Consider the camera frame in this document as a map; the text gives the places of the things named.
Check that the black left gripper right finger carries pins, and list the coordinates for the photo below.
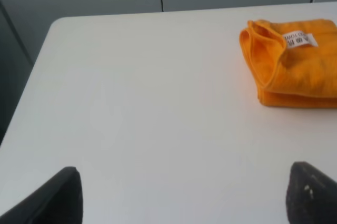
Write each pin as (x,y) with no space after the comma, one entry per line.
(310,196)

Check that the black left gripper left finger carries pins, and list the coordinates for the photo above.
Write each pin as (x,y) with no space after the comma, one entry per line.
(59,200)

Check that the orange microfibre towel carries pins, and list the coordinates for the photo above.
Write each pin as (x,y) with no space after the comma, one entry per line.
(301,77)

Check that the white towel label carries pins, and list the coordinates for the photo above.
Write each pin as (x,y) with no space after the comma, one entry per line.
(299,38)

